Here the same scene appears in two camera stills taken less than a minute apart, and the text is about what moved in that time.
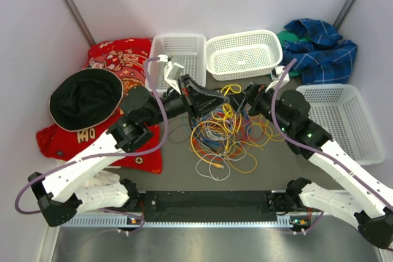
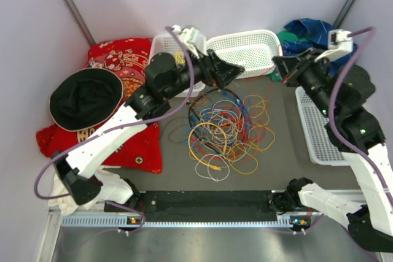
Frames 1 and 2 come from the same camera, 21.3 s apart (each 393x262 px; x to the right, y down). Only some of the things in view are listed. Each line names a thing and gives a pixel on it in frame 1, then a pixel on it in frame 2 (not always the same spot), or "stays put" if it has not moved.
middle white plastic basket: x=244 y=54 stays put
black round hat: x=82 y=99 stays put
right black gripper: x=239 y=100 to x=306 y=60
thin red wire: x=247 y=132 to x=272 y=73
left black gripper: x=190 y=89 to x=208 y=66
